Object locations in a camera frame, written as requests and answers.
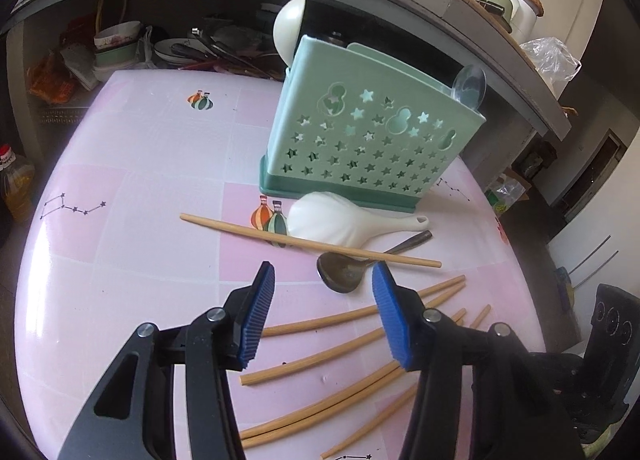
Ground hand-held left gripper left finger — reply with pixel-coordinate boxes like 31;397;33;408
57;261;277;460

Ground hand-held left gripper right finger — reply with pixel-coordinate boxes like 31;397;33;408
371;261;587;460

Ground metal spoon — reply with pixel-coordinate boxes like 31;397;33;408
316;231;433;294

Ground wooden chopstick pair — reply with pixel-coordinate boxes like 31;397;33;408
239;309;468;441

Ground white ridged rice paddle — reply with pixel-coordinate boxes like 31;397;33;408
287;191;430;247

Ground green star-cutout utensil holder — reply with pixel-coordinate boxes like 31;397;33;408
258;34;487;213

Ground plastic bag with green items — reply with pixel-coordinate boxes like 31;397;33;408
487;175;528;216

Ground clear plastic spoon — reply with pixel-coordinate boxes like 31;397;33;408
451;65;488;108

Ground pile of kitchen tools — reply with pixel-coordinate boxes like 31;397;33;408
170;15;288;83

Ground oil bottle with red cap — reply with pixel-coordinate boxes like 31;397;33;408
0;144;37;223

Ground white plate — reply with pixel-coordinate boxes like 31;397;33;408
154;37;211;67

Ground clear plastic bag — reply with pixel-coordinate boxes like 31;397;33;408
519;36;582;93

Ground white plastic bag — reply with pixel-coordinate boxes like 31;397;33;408
136;26;157;70

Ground green bowl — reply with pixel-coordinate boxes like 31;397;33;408
95;42;138;67

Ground orange snack packets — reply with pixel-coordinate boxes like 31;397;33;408
27;52;76;103

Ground white pot with woven lid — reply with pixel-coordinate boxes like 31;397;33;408
495;0;544;41

